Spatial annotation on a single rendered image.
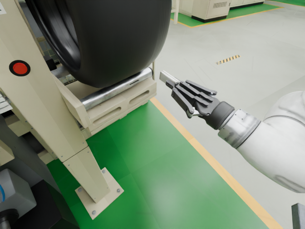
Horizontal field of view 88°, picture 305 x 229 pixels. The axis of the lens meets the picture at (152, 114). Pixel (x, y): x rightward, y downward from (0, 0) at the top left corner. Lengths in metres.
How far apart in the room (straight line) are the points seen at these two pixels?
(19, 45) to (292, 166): 0.68
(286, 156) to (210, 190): 1.06
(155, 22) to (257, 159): 0.42
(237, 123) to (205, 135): 1.29
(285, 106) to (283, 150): 0.14
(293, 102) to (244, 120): 0.14
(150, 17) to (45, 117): 0.47
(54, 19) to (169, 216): 1.31
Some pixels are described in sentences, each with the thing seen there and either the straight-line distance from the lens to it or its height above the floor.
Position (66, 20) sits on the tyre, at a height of 1.07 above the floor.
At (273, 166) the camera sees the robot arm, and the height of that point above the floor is 0.97.
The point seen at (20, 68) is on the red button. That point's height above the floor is 1.06.
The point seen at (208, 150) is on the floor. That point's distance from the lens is 1.59.
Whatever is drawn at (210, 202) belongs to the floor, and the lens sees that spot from 1.39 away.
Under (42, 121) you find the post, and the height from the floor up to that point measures 0.87.
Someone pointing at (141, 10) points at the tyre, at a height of 1.18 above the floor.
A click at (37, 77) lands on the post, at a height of 1.02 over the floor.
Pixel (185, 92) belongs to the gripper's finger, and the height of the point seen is 1.00.
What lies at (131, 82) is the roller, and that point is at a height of 0.91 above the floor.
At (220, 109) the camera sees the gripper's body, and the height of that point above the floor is 1.01.
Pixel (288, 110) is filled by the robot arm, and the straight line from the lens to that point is 0.50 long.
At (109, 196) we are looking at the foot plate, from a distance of 1.36.
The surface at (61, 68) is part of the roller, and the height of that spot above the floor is 0.92.
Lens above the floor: 1.28
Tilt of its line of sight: 45 degrees down
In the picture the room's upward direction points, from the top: straight up
